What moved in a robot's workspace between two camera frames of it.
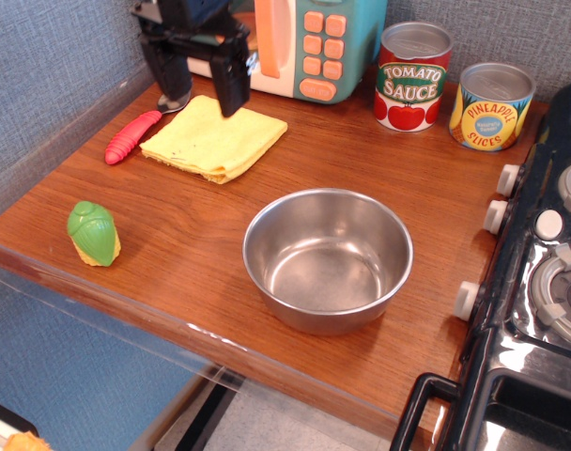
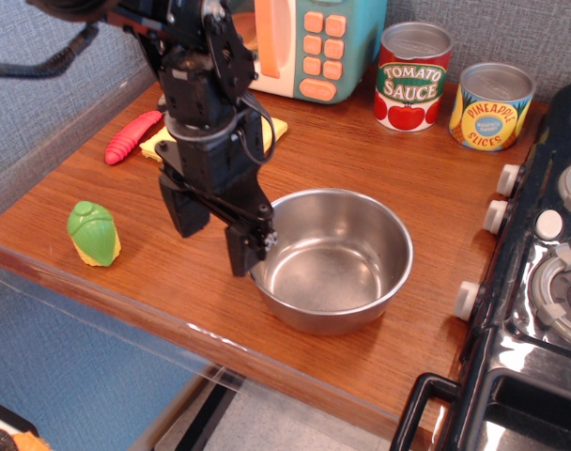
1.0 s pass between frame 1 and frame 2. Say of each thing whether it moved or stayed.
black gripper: moved
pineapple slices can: stayed
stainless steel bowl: stayed
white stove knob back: stayed
